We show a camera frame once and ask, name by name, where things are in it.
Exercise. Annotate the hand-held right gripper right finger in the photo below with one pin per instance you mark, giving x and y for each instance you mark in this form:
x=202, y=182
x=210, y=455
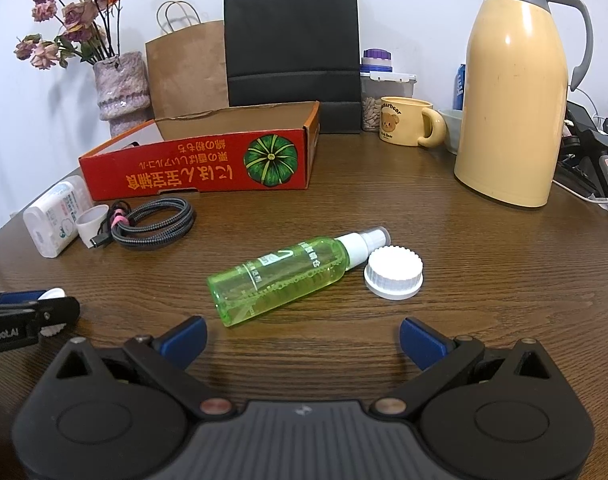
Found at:
x=423, y=338

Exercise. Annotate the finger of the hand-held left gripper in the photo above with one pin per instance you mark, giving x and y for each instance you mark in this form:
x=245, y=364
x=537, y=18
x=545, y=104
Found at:
x=19, y=297
x=59, y=312

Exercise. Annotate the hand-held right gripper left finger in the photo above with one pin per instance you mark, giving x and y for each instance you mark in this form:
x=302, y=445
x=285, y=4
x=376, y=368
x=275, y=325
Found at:
x=186, y=336

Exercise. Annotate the white plastic bead container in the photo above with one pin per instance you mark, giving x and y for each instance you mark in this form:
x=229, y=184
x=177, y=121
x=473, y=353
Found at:
x=51, y=220

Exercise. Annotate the translucent white cup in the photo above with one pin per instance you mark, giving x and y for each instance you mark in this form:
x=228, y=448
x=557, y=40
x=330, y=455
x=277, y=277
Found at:
x=90, y=225

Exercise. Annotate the green spray bottle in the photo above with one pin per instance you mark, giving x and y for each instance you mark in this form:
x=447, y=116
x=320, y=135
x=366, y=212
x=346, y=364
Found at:
x=279, y=277

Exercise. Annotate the red cardboard box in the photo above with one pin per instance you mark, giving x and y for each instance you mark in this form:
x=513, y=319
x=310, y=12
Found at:
x=194, y=165

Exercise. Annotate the white ridged cap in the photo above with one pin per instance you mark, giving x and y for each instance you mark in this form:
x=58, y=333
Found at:
x=393, y=272

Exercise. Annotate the grey bowl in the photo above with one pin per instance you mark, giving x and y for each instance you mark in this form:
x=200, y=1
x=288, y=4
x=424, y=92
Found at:
x=449, y=130

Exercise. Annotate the yellow bear mug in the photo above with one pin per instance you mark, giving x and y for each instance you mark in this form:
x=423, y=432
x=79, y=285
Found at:
x=401, y=122

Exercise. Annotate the pink mottled vase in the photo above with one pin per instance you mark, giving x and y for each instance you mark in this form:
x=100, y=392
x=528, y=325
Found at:
x=121, y=90

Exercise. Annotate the clear seed container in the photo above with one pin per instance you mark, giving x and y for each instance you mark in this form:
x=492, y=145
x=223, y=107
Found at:
x=371, y=105

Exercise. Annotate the yellow thermos jug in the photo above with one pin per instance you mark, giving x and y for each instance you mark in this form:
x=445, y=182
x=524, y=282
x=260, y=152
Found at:
x=513, y=110

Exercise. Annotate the blue drink can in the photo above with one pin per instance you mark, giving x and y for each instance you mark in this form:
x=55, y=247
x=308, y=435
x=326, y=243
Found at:
x=459, y=87

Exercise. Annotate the brown paper bag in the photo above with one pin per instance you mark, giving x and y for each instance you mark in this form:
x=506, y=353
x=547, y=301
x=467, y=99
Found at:
x=189, y=70

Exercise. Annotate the purple lid jar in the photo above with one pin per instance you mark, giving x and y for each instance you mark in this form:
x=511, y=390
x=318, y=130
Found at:
x=377, y=60

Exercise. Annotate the dried rose bouquet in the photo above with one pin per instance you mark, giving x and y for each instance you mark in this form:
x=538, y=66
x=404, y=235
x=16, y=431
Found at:
x=74, y=15

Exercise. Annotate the black paper bag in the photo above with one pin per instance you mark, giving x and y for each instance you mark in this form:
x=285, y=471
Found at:
x=291, y=35

